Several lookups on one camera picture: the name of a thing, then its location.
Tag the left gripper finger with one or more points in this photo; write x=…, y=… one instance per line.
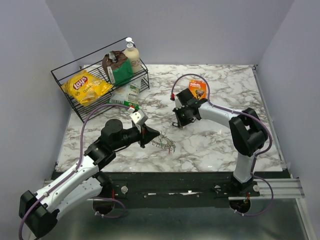
x=150, y=130
x=149, y=138

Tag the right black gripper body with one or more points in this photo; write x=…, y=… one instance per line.
x=182, y=117

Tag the cream pump lotion bottle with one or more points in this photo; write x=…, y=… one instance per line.
x=133, y=55

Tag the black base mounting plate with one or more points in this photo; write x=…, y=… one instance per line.
x=163, y=190

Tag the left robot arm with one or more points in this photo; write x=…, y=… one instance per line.
x=70, y=180

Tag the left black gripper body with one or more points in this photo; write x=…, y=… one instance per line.
x=142, y=135

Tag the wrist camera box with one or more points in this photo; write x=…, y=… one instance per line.
x=138, y=118
x=178, y=104

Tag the orange Gillette razor box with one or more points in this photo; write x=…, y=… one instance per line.
x=198, y=89

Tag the aluminium rail frame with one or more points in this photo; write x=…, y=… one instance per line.
x=154, y=190

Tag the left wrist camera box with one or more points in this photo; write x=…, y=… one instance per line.
x=138, y=118

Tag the black wire basket rack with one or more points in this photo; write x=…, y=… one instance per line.
x=92, y=63

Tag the brown and green bag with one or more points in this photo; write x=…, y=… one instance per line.
x=117, y=67

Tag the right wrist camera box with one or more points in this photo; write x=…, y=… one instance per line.
x=178, y=104

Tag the yellow Lays chips bag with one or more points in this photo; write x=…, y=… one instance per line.
x=86, y=88

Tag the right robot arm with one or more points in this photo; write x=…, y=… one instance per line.
x=247, y=131

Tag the green and white packet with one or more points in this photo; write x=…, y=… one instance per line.
x=127, y=95

